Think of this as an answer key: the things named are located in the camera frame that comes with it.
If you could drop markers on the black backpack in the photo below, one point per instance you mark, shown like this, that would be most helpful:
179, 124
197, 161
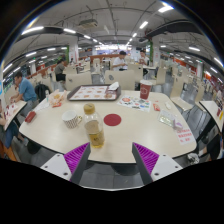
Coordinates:
41, 91

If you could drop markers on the beige chairs group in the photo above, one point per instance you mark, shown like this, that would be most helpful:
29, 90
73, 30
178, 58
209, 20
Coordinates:
180, 95

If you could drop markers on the red sauce packet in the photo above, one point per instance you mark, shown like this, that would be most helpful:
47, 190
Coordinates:
56, 105
156, 107

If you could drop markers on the beige dining table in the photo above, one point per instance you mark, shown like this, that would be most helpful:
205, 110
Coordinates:
213, 111
11, 111

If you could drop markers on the clear plastic packet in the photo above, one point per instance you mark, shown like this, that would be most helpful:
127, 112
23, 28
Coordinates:
168, 119

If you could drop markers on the person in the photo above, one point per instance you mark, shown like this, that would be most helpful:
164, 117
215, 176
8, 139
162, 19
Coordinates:
27, 91
144, 60
119, 62
60, 70

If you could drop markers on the white patterned mug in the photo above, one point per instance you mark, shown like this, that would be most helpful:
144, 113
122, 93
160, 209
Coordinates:
70, 119

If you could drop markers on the crumpled orange food wrapper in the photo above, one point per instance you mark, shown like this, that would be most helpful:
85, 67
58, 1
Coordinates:
56, 97

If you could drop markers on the white paper receipt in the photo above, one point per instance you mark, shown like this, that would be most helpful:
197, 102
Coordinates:
42, 106

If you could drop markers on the ceiling air conditioner unit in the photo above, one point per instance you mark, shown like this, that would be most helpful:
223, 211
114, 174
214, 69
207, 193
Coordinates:
88, 23

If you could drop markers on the small red box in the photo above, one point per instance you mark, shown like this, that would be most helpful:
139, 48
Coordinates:
30, 116

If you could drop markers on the red paper cup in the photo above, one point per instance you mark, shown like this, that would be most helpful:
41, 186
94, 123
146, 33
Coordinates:
145, 90

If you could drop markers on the brown food tray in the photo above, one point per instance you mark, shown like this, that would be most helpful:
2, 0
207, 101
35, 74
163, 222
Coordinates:
91, 93

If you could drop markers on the colourful sticker sheet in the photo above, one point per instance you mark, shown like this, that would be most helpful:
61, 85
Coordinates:
135, 103

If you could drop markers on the white table notice sticker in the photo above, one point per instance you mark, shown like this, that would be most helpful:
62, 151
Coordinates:
185, 136

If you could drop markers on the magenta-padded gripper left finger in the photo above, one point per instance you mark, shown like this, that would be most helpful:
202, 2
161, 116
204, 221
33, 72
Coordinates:
75, 158

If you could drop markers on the beige chair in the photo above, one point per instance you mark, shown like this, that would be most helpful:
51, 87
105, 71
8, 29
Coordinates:
78, 80
120, 79

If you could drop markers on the flat round red coaster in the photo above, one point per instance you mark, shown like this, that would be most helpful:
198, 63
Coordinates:
112, 120

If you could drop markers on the ceiling lights group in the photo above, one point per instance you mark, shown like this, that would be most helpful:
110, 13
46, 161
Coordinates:
165, 8

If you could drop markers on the white paper napkin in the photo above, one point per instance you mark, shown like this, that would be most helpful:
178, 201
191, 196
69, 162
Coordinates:
114, 86

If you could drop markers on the clear tea bottle yellow cap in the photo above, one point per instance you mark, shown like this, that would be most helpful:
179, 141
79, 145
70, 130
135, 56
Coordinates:
94, 133

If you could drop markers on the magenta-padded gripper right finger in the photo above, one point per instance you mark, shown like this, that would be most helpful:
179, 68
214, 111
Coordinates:
148, 158

